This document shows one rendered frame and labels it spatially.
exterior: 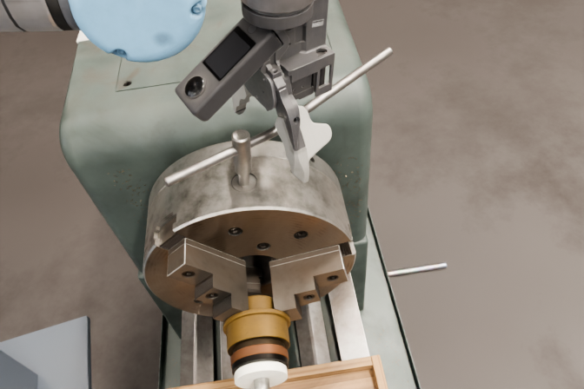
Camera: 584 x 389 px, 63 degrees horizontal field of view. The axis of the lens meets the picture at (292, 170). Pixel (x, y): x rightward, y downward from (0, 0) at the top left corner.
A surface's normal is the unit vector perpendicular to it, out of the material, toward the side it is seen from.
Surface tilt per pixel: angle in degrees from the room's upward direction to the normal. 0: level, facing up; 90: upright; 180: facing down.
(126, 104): 0
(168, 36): 90
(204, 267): 51
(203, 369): 26
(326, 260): 9
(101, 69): 0
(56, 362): 0
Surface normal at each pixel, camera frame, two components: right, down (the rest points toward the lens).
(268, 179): 0.22, -0.67
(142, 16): 0.16, 0.74
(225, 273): 0.71, -0.53
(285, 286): -0.25, -0.62
